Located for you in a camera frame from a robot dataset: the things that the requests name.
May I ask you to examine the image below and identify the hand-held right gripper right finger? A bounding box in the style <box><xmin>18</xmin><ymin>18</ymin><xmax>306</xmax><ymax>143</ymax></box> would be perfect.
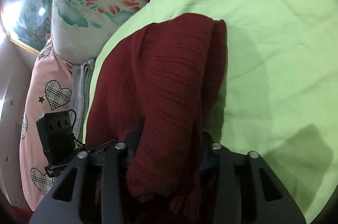
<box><xmin>199</xmin><ymin>131</ymin><xmax>307</xmax><ymax>224</ymax></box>

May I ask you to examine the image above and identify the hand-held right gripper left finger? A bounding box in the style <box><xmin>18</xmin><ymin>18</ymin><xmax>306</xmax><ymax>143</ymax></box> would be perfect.
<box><xmin>29</xmin><ymin>118</ymin><xmax>145</xmax><ymax>224</ymax></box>

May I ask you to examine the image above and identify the maroon hooded knit sweater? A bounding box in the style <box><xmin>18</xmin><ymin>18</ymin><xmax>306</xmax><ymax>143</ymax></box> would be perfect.
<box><xmin>84</xmin><ymin>12</ymin><xmax>229</xmax><ymax>224</ymax></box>

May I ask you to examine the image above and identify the pink quilt with plaid hearts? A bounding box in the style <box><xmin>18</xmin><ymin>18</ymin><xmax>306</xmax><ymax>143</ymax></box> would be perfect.
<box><xmin>18</xmin><ymin>39</ymin><xmax>93</xmax><ymax>212</ymax></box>

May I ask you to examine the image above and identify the grey folded cloth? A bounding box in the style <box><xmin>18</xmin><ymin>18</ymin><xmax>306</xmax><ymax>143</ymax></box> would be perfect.
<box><xmin>71</xmin><ymin>59</ymin><xmax>96</xmax><ymax>144</ymax></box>

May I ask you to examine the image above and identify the framed landscape painting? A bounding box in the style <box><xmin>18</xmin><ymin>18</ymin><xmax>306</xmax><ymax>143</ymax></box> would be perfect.
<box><xmin>1</xmin><ymin>0</ymin><xmax>78</xmax><ymax>56</ymax></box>

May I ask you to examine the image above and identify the light green bed sheet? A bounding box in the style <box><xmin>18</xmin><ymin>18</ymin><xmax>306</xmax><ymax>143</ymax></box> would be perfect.
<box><xmin>82</xmin><ymin>0</ymin><xmax>336</xmax><ymax>219</ymax></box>

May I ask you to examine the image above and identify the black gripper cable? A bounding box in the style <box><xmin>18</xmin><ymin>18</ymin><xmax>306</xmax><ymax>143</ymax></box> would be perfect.
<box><xmin>67</xmin><ymin>109</ymin><xmax>87</xmax><ymax>147</ymax></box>

